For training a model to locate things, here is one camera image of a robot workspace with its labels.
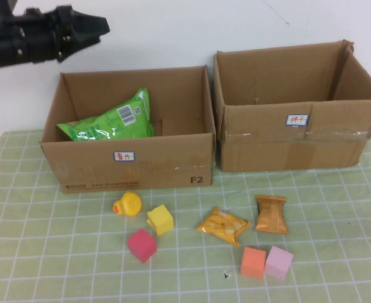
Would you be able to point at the green chips bag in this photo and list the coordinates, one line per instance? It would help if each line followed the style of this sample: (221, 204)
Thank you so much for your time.
(115, 123)

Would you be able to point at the pink foam cube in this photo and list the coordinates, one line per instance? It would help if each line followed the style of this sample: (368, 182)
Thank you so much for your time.
(278, 263)

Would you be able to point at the orange foam cube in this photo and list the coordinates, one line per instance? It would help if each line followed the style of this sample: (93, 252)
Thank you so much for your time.
(252, 263)

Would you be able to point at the yellow rubber duck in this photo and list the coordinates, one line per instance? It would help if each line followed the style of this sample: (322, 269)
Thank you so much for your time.
(130, 205)

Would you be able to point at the taped cardboard box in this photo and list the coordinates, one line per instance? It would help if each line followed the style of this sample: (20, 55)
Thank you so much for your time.
(267, 151)

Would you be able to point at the red foam cube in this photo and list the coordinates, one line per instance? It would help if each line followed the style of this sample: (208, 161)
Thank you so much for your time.
(142, 246)

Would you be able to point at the cardboard box with F2 print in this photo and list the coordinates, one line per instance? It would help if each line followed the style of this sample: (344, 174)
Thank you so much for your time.
(160, 164)

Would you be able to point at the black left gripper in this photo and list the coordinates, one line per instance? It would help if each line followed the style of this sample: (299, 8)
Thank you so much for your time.
(46, 34)

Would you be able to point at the yellow cracker snack packet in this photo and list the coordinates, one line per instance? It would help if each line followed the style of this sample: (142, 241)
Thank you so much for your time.
(223, 227)

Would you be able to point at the golden brown snack packet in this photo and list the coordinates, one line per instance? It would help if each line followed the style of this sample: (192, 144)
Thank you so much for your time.
(271, 216)

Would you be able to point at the yellow foam cube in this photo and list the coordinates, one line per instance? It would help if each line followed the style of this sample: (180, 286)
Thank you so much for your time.
(161, 221)

